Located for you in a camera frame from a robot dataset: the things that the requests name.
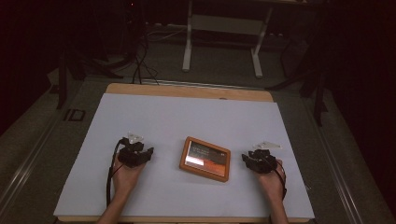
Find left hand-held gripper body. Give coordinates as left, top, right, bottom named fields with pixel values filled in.
left=117, top=132, right=149, bottom=169

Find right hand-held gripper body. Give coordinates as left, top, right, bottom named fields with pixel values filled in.
left=250, top=141, right=283, bottom=175

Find wooden photo frame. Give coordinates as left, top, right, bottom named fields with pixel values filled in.
left=178, top=135, right=232, bottom=183

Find person's left hand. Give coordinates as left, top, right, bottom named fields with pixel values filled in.
left=111, top=153, right=148, bottom=200

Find person's right hand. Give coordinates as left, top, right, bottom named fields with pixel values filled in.
left=255, top=159, right=286, bottom=203

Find white paper sheet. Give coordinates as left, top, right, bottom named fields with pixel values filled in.
left=53, top=92, right=316, bottom=219

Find black metal stand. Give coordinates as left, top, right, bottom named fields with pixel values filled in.
left=266, top=36, right=331, bottom=127
left=55, top=46, right=70, bottom=110

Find white power strip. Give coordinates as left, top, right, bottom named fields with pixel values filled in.
left=146, top=21, right=189, bottom=32

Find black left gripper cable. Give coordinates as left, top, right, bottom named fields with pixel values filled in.
left=106, top=138, right=126, bottom=208

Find aluminium rail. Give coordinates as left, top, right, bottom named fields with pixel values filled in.
left=140, top=78, right=266, bottom=91
left=306, top=92, right=366, bottom=224
left=0, top=118, right=62, bottom=216

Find black floor cables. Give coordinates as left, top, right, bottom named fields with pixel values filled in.
left=131, top=29, right=161, bottom=86

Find white metal desk frame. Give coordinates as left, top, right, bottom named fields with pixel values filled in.
left=181, top=0, right=275, bottom=78

